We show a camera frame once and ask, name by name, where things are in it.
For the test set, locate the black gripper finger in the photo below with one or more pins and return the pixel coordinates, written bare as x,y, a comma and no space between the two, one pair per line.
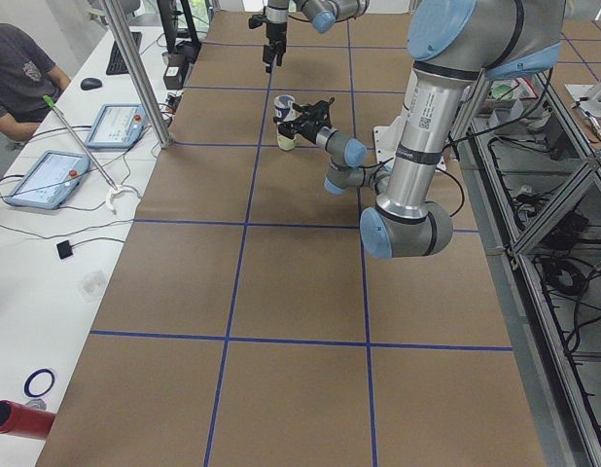
315,104
290,128
280,52
268,58

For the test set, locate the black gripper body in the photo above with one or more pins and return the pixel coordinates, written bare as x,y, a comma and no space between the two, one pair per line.
309,132
272,33

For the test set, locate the white tennis ball can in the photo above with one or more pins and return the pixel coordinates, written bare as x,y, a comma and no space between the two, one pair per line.
284,112

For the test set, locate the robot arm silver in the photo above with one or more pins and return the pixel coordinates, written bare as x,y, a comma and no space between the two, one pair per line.
451,43
321,14

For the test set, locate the black box white label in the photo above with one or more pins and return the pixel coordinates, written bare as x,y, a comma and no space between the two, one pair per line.
176,72

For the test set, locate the black monitor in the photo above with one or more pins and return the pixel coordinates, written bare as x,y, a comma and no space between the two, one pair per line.
169,14

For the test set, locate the small electronics board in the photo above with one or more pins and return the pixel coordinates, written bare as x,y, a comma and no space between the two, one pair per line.
171,103

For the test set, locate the upper teach pendant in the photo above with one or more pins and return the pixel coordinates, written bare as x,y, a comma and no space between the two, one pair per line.
117,127

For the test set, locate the teach pendant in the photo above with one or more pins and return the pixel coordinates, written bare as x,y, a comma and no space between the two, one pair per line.
117,127
50,181

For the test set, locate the black computer mouse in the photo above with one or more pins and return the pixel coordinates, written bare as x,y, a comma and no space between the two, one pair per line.
90,84

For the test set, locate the metal rod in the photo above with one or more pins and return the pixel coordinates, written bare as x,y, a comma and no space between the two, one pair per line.
114,188

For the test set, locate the lower teach pendant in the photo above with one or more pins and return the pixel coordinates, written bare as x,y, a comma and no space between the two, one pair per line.
50,181

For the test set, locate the seated man grey shirt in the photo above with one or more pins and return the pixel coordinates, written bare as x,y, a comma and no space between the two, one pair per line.
27,75

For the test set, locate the small black square pad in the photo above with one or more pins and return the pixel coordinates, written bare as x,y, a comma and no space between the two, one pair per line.
64,249

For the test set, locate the red bottle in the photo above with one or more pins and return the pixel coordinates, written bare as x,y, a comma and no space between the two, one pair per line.
23,421

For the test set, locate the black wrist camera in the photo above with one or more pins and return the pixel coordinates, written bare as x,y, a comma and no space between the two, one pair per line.
256,21

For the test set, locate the white pedestal column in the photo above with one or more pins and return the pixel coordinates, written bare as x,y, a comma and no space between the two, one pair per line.
387,140

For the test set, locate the aluminium frame post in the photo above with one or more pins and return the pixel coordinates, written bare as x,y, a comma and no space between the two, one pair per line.
122,35

